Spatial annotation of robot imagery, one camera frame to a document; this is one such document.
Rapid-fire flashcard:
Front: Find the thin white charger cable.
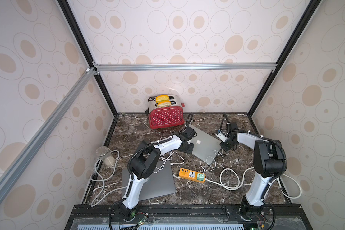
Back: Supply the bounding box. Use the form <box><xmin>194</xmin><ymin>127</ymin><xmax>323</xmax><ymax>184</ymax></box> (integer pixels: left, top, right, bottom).
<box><xmin>199</xmin><ymin>149</ymin><xmax>233</xmax><ymax>173</ymax></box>
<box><xmin>153</xmin><ymin>149</ymin><xmax>186</xmax><ymax>174</ymax></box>

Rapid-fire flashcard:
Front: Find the yellow toast slice rear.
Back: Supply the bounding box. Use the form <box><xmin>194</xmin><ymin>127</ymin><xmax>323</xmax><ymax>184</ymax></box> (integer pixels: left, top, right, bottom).
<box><xmin>155</xmin><ymin>95</ymin><xmax>170</xmax><ymax>103</ymax></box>

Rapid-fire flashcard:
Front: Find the green charger adapter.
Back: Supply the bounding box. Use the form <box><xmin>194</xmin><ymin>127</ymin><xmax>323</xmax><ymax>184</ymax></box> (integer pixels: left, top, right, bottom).
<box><xmin>196</xmin><ymin>173</ymin><xmax>206</xmax><ymax>183</ymax></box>

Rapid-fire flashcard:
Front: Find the left diagonal aluminium frame bar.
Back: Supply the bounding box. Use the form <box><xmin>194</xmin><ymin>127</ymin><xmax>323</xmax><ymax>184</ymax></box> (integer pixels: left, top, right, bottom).
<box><xmin>0</xmin><ymin>67</ymin><xmax>96</xmax><ymax>219</ymax></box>

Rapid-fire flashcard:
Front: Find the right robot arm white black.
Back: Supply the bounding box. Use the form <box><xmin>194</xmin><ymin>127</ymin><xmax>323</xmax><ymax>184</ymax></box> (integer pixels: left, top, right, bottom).
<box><xmin>216</xmin><ymin>123</ymin><xmax>287</xmax><ymax>216</ymax></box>

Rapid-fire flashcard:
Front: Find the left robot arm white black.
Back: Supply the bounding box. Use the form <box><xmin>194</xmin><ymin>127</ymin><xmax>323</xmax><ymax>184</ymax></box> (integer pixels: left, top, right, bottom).
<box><xmin>120</xmin><ymin>126</ymin><xmax>197</xmax><ymax>217</ymax></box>

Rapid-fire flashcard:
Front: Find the yellow toast slice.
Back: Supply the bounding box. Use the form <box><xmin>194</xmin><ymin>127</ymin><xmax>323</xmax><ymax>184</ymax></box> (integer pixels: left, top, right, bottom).
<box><xmin>155</xmin><ymin>95</ymin><xmax>170</xmax><ymax>103</ymax></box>
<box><xmin>156</xmin><ymin>101</ymin><xmax>172</xmax><ymax>108</ymax></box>

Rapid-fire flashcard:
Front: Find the thick white purple strip cord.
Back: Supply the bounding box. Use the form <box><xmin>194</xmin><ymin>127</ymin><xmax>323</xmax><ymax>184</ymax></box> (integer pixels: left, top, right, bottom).
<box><xmin>90</xmin><ymin>149</ymin><xmax>128</xmax><ymax>208</ymax></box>

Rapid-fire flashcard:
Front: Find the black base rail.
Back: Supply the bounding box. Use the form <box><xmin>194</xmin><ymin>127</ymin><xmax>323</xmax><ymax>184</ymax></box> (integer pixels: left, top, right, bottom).
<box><xmin>65</xmin><ymin>204</ymin><xmax>312</xmax><ymax>230</ymax></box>

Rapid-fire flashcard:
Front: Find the yellow toast slice front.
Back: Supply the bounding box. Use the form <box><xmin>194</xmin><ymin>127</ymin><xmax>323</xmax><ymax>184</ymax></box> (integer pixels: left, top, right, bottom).
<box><xmin>156</xmin><ymin>101</ymin><xmax>172</xmax><ymax>108</ymax></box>

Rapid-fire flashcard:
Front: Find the orange power strip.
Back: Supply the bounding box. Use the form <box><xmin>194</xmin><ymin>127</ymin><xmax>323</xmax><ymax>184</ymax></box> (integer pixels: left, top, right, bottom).
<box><xmin>179</xmin><ymin>168</ymin><xmax>206</xmax><ymax>183</ymax></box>

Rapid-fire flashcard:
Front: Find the dark grey laptop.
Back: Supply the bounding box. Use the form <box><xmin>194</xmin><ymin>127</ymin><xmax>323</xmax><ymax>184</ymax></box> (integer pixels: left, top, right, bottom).
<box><xmin>139</xmin><ymin>161</ymin><xmax>176</xmax><ymax>201</ymax></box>

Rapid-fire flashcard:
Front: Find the red polka dot toaster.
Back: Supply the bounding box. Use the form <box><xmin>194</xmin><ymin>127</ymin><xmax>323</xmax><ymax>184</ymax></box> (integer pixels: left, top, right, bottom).
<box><xmin>147</xmin><ymin>95</ymin><xmax>184</xmax><ymax>129</ymax></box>

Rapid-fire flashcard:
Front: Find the horizontal aluminium frame bar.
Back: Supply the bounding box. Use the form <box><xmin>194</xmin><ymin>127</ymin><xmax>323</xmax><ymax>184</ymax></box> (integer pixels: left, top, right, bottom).
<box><xmin>95</xmin><ymin>62</ymin><xmax>277</xmax><ymax>71</ymax></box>

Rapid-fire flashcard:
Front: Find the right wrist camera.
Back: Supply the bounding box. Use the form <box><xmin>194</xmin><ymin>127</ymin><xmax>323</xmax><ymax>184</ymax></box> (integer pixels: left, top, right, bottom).
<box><xmin>215</xmin><ymin>129</ymin><xmax>228</xmax><ymax>142</ymax></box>

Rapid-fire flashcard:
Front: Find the thick white orange strip cord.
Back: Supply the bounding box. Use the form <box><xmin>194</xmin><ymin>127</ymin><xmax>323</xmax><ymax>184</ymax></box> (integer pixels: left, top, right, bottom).
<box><xmin>205</xmin><ymin>166</ymin><xmax>302</xmax><ymax>199</ymax></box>

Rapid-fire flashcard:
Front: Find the silver apple laptop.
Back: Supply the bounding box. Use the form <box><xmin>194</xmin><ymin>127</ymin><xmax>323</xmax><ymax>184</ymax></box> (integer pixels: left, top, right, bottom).
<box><xmin>189</xmin><ymin>125</ymin><xmax>221</xmax><ymax>164</ymax></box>

